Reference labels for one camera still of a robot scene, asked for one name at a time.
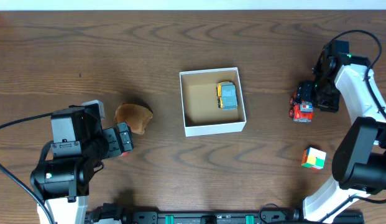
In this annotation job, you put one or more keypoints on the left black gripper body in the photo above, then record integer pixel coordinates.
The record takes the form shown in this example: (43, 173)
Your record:
(119, 142)

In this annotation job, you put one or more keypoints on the red toy ball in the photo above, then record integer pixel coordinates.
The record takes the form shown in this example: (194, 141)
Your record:
(123, 153)

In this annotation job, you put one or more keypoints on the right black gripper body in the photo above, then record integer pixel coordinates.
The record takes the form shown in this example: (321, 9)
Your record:
(319, 94)

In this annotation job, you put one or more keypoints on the brown plush toy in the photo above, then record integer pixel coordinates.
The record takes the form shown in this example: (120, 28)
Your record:
(137, 117)

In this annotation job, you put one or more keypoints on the red toy fire truck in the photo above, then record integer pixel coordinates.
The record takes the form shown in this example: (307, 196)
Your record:
(301, 112)

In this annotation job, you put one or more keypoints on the multicoloured puzzle cube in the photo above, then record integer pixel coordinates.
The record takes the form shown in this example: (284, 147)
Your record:
(313, 158)

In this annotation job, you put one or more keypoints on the white cardboard box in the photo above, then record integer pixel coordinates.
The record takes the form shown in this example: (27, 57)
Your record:
(202, 114)

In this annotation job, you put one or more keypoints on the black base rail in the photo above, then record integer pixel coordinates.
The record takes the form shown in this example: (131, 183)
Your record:
(112, 213)

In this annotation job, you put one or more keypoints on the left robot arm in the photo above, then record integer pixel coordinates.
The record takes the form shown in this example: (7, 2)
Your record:
(68, 163)

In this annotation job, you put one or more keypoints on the yellow grey toy truck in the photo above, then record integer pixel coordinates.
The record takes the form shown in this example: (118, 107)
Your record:
(226, 93)

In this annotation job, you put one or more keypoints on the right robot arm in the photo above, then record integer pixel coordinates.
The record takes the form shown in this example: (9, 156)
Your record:
(359, 163)

